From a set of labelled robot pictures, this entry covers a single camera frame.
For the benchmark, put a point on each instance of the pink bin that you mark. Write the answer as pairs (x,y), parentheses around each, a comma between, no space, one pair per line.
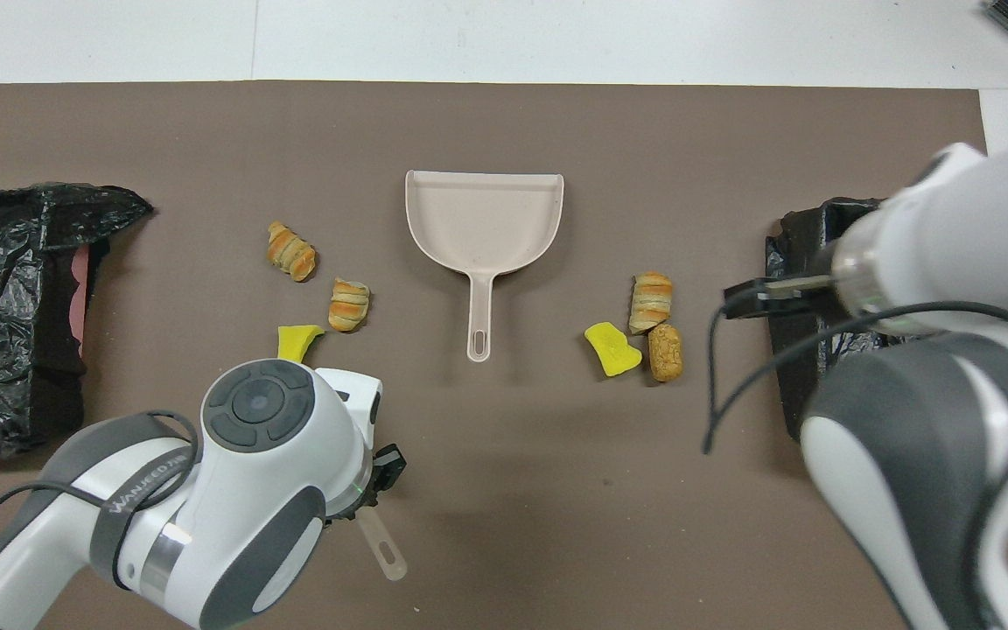
(77,297)

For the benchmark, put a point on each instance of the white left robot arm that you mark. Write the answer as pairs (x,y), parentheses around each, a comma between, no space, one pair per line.
(250,490)

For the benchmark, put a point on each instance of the striped croissant roll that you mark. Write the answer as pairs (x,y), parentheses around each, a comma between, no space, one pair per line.
(651,302)
(291,252)
(348,306)

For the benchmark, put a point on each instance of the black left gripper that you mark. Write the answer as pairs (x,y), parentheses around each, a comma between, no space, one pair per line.
(386,464)

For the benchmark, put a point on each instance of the beige plastic dustpan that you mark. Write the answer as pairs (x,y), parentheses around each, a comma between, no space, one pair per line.
(482,219)

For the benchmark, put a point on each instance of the brown paper table mat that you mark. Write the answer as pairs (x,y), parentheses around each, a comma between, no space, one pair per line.
(556,490)

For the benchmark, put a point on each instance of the beige hand brush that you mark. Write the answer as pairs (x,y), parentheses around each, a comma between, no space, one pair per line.
(386,551)

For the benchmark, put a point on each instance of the yellow sponge piece green edge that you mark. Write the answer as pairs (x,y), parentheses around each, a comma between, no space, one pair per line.
(297,339)

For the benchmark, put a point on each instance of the black bag lined bin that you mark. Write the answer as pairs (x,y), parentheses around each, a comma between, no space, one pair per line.
(797,376)

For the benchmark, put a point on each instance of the brown bread roll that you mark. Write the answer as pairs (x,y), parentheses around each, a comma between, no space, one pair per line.
(665,353)

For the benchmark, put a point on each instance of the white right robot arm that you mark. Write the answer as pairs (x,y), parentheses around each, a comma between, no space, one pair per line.
(950,262)

